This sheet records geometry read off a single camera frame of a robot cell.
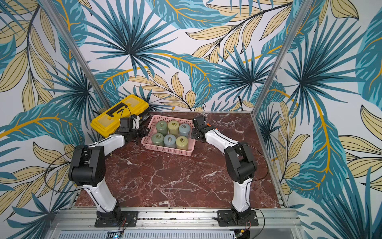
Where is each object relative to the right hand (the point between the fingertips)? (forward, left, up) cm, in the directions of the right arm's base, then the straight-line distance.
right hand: (196, 133), depth 98 cm
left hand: (+2, +32, +1) cm, 32 cm away
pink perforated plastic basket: (-3, +33, -3) cm, 33 cm away
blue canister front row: (-6, +17, +1) cm, 18 cm away
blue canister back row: (+3, +8, 0) cm, 8 cm away
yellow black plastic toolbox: (+2, +54, +10) cm, 54 cm away
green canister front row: (-5, +25, +1) cm, 25 cm away
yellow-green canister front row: (-7, +10, 0) cm, 12 cm away
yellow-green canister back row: (+5, +15, +1) cm, 16 cm away
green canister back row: (+5, +23, 0) cm, 23 cm away
